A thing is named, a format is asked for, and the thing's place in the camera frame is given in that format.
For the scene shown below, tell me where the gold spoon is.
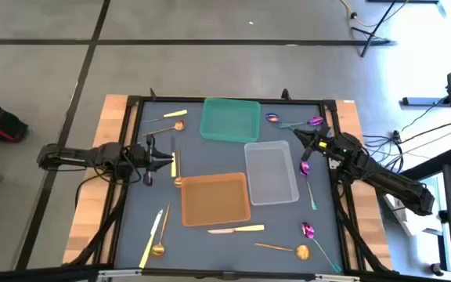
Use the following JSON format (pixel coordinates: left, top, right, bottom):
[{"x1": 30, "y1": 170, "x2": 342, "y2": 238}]
[
  {"x1": 173, "y1": 136, "x2": 184, "y2": 189},
  {"x1": 150, "y1": 202, "x2": 171, "y2": 259},
  {"x1": 254, "y1": 242, "x2": 312, "y2": 262},
  {"x1": 141, "y1": 119, "x2": 186, "y2": 138}
]

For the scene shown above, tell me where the black tripod stand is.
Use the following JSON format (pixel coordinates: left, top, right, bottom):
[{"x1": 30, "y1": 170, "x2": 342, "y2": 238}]
[{"x1": 349, "y1": 0, "x2": 398, "y2": 59}]

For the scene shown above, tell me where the grey table mat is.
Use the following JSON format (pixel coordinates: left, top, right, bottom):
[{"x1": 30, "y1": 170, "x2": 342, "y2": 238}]
[{"x1": 114, "y1": 100, "x2": 346, "y2": 273}]

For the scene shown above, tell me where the green plastic bin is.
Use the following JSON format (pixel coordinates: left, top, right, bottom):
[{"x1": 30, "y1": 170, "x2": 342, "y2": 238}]
[{"x1": 199, "y1": 97, "x2": 262, "y2": 143}]

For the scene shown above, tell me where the orange plastic bin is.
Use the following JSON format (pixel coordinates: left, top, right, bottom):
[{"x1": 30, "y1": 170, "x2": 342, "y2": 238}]
[{"x1": 180, "y1": 172, "x2": 252, "y2": 228}]

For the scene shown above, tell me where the yellow-handled knife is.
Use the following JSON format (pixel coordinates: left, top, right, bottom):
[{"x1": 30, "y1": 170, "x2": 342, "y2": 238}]
[
  {"x1": 207, "y1": 223, "x2": 266, "y2": 235},
  {"x1": 138, "y1": 208, "x2": 164, "y2": 269},
  {"x1": 143, "y1": 109, "x2": 189, "y2": 124},
  {"x1": 170, "y1": 135, "x2": 178, "y2": 179}
]

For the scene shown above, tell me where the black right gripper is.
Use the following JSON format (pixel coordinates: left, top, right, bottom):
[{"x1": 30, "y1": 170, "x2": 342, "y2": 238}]
[{"x1": 293, "y1": 128, "x2": 337, "y2": 163}]

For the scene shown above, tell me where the black table frame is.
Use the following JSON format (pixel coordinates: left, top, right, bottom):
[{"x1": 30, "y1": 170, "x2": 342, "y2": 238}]
[{"x1": 64, "y1": 88, "x2": 397, "y2": 282}]

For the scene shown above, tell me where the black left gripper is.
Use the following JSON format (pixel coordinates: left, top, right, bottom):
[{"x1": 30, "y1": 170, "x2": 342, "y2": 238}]
[{"x1": 131, "y1": 135, "x2": 174, "y2": 187}]

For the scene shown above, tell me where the clear plastic bin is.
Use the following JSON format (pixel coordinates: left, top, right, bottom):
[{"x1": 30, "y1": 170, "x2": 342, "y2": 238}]
[{"x1": 244, "y1": 139, "x2": 301, "y2": 207}]

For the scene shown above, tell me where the iridescent purple spoon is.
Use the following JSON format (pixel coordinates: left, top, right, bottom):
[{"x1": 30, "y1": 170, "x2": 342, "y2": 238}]
[
  {"x1": 301, "y1": 221, "x2": 343, "y2": 274},
  {"x1": 299, "y1": 160, "x2": 319, "y2": 212},
  {"x1": 279, "y1": 116, "x2": 325, "y2": 129},
  {"x1": 265, "y1": 113, "x2": 301, "y2": 132}
]

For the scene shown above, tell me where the yellow cable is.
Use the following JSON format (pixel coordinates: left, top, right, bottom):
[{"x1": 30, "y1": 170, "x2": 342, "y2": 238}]
[{"x1": 338, "y1": 0, "x2": 410, "y2": 28}]

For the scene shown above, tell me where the white box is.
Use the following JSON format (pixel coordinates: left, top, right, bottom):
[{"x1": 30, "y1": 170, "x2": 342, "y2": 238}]
[{"x1": 383, "y1": 178, "x2": 440, "y2": 237}]

